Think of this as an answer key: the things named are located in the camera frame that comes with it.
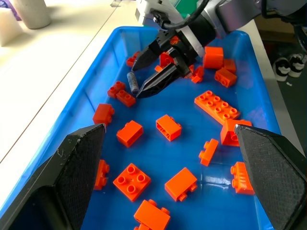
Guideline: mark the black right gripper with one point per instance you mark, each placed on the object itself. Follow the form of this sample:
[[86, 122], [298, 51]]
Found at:
[[178, 51]]

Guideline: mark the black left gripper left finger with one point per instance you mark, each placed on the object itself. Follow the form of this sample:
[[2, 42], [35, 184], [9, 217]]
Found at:
[[62, 182]]

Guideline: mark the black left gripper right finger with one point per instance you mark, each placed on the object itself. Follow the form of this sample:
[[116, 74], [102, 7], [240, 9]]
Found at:
[[275, 177]]

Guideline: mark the dark cylindrical battery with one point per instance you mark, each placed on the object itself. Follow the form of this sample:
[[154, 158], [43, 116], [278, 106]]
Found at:
[[132, 82]]

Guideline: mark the green plastic bin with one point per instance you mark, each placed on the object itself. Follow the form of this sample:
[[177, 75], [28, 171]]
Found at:
[[185, 9]]

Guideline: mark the blue plastic bin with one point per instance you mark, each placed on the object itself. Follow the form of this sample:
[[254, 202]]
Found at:
[[168, 155]]

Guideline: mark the orange toy brick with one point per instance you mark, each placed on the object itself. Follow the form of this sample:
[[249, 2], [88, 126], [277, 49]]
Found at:
[[165, 61], [130, 61], [241, 178], [103, 114], [198, 74], [208, 152], [102, 175], [116, 89], [168, 127], [227, 135], [126, 98], [225, 77], [129, 133], [181, 184], [152, 214], [213, 57], [230, 65]]

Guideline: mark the orange four-stud square brick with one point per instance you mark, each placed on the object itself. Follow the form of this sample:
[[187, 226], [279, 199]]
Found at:
[[132, 182]]

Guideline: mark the long orange eight-stud plate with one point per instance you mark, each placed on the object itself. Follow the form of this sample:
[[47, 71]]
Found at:
[[217, 107]]

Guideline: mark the black and white shoe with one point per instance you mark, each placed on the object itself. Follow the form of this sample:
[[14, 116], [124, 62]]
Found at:
[[281, 68], [297, 65]]

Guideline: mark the grey cylindrical container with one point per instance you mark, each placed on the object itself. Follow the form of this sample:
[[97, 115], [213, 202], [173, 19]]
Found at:
[[33, 13]]

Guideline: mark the white foam block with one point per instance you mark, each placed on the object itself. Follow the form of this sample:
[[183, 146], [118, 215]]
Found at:
[[8, 27]]

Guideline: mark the purple object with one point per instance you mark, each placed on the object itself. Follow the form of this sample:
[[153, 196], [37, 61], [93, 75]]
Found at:
[[9, 4]]

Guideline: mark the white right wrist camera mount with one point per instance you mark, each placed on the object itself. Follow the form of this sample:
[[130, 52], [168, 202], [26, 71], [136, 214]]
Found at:
[[153, 7]]

